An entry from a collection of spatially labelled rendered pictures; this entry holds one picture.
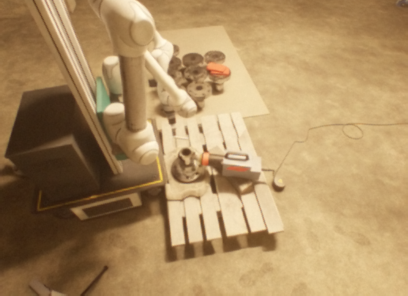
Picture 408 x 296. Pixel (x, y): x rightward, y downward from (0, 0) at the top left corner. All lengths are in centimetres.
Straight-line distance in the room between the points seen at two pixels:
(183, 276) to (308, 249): 92
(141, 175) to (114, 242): 54
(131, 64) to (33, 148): 82
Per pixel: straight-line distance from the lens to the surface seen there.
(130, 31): 90
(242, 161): 183
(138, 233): 205
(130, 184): 187
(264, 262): 198
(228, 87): 305
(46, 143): 159
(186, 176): 198
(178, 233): 184
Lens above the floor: 187
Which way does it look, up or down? 51 degrees down
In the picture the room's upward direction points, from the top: straight up
